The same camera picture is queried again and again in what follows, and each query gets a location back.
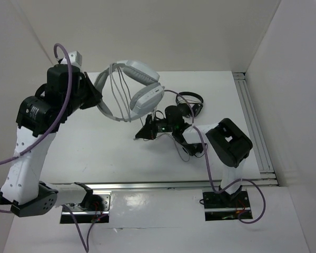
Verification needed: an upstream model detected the white over-ear headphones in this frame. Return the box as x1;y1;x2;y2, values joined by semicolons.
94;60;164;122

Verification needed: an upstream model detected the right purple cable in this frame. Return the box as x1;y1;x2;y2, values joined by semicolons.
191;115;266;225

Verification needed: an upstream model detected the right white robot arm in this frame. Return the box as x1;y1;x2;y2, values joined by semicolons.
135;105;253;207

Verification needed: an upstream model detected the aluminium side rail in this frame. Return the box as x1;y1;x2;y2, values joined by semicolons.
232;72;279;186

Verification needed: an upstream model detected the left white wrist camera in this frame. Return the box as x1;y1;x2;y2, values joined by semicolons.
58;51;83;68

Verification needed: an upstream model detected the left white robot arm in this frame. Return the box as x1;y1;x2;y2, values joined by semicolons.
0;64;103;217

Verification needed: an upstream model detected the aluminium mounting rail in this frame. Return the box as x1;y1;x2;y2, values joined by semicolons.
69;181;253;223

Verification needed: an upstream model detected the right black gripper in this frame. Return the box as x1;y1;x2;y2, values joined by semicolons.
136;113;175;140

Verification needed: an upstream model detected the black on-ear headphones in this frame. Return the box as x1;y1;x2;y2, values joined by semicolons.
182;143;204;158
175;91;204;118

